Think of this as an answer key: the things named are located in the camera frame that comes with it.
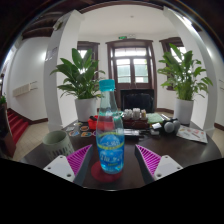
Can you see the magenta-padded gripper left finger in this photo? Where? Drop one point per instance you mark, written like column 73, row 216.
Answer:
column 60, row 166

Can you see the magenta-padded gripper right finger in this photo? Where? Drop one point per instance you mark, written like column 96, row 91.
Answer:
column 165, row 166

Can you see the clear blue-capped water bottle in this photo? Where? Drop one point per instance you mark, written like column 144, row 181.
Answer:
column 110, row 153

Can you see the flat round red coaster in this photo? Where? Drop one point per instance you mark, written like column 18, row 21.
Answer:
column 96, row 175

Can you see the black round headphones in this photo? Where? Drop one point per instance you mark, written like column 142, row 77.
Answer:
column 170, row 126

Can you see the white printed booklet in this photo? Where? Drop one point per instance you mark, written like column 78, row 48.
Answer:
column 191, row 134

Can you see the green cloth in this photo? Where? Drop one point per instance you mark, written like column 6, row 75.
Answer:
column 155, row 118

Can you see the red box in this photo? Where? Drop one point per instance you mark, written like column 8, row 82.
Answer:
column 93, row 123

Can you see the broad-leafed plant in white pot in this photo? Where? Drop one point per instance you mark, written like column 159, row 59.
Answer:
column 183, row 112
column 86, row 109

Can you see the red carpeted staircase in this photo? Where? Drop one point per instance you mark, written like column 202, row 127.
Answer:
column 18, row 125

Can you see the black chair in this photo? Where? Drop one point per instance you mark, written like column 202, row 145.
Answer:
column 138, row 101

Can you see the small green plant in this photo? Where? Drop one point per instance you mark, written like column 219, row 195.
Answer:
column 2, row 99

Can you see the purple pillar sign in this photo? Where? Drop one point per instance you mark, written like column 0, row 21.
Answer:
column 51, row 53

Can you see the dark wooden framed window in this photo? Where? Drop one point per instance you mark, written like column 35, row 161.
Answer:
column 165, row 43
column 95, row 46

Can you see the green exit sign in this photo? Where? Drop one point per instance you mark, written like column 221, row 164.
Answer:
column 123, row 37

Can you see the white wall radiator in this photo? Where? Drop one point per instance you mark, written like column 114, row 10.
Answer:
column 21, row 89

